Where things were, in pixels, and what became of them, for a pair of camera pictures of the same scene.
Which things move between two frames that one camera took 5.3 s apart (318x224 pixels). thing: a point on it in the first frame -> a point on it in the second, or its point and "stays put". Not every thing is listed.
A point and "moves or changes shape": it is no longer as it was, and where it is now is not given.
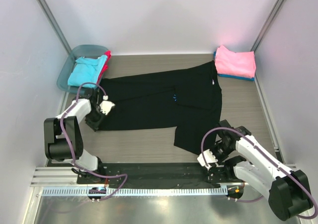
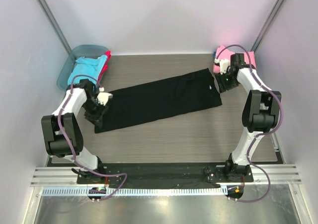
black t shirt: [190, 101] moves or changes shape
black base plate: [155, 176] stays put
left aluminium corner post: [50, 17] stays put
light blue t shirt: [87, 70] stays put
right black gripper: [217, 172] -> [224, 84]
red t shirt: [108, 54] stays put
